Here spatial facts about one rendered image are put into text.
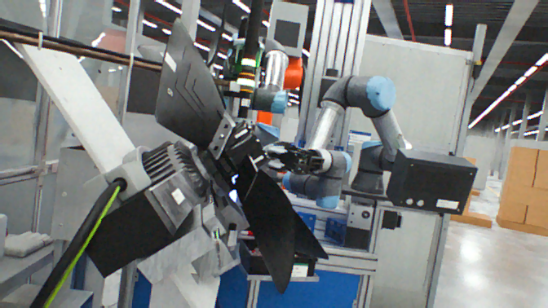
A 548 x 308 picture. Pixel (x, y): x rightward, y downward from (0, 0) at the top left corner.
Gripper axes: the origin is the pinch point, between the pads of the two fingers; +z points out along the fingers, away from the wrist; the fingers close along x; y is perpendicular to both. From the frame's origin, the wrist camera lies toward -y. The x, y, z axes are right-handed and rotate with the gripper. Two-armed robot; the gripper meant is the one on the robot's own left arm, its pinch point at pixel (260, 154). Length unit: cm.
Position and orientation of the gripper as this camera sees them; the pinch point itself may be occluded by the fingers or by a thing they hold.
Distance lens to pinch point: 117.9
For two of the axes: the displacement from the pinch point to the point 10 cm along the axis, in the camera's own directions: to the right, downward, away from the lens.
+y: 6.1, 2.6, -7.5
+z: -7.6, -0.5, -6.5
